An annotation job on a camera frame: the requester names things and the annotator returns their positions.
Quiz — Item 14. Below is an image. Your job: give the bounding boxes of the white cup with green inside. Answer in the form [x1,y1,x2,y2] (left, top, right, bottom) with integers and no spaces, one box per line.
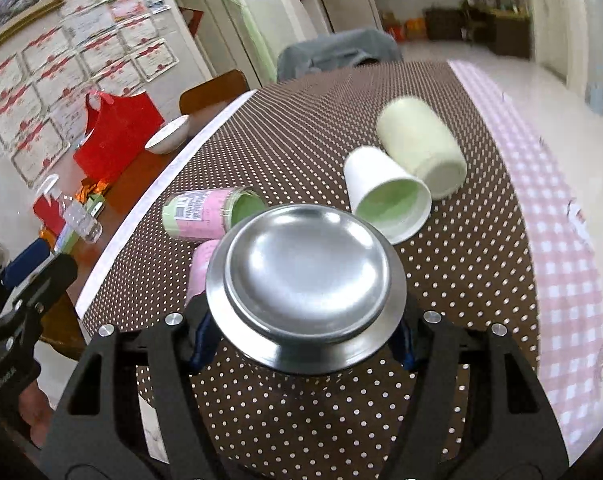
[343,146,433,246]

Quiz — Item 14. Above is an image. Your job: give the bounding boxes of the pale green cup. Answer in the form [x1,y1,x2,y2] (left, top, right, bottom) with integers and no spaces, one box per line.
[376,96,468,200]

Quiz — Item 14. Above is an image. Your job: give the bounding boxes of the clear plastic bottle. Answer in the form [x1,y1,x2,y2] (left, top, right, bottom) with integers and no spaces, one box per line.
[36,174,104,244]

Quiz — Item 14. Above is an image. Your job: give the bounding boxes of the white bowl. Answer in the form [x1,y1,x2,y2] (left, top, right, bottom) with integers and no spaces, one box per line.
[144,114,191,155]

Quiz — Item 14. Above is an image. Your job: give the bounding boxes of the person's left hand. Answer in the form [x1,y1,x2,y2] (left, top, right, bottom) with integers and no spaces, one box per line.
[19,382,56,448]

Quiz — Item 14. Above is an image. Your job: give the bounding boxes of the orange boxes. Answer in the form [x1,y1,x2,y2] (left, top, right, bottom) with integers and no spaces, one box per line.
[381,12,428,42]

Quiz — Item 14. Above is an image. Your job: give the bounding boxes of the dark wooden cabinet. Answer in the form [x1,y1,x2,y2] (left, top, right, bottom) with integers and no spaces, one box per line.
[424,5,532,59]

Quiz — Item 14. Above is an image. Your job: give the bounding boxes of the red bag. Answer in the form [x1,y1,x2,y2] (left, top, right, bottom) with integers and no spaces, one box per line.
[72,90,166,186]

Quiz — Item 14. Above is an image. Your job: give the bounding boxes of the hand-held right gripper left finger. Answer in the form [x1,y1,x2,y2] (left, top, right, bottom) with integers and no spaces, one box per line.
[42,294,223,480]

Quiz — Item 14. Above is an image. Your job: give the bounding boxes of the plain pink cup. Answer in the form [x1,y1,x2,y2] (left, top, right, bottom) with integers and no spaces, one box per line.
[186,239,222,309]

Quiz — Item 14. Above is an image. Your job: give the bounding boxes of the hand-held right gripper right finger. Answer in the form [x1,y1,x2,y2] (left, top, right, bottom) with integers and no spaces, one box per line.
[380,299,570,480]

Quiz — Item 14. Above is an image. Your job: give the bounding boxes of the pink checkered tablecloth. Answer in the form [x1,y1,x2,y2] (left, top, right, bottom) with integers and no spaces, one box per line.
[446,59,603,461]

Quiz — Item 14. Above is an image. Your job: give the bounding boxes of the wall of red-trimmed certificates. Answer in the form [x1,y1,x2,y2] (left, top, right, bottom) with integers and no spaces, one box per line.
[0,0,177,188]

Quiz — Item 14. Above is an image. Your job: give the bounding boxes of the pink and green labelled cup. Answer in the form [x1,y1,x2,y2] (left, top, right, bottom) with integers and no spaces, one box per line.
[162,186,270,241]

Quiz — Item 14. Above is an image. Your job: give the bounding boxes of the orange foil wrapper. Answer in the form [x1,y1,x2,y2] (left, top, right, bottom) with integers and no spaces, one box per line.
[76,181,108,204]

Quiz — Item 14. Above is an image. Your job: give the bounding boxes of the green curtain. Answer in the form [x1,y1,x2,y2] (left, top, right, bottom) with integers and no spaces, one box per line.
[174,0,278,87]

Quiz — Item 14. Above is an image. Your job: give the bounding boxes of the red packet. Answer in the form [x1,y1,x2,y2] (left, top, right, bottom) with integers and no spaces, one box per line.
[32,195,68,237]

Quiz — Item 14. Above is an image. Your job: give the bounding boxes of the brown polka dot tablecloth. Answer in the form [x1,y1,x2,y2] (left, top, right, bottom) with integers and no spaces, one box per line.
[76,59,540,480]

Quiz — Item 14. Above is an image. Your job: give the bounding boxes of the red door hanging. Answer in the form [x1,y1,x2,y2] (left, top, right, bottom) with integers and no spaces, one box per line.
[179,6,205,37]

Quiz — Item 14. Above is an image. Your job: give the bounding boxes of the grey covered chair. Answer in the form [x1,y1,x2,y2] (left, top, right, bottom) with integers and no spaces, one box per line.
[276,29,402,82]

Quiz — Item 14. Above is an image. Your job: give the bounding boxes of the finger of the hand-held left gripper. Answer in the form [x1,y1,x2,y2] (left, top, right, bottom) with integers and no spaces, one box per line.
[4,237,52,287]
[12,254,80,317]

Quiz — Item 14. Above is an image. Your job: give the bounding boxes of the stainless steel cup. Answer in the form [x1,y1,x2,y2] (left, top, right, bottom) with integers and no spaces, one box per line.
[206,204,408,376]

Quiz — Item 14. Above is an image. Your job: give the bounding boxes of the wooden chair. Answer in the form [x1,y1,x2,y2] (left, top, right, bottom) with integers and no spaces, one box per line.
[179,70,251,116]

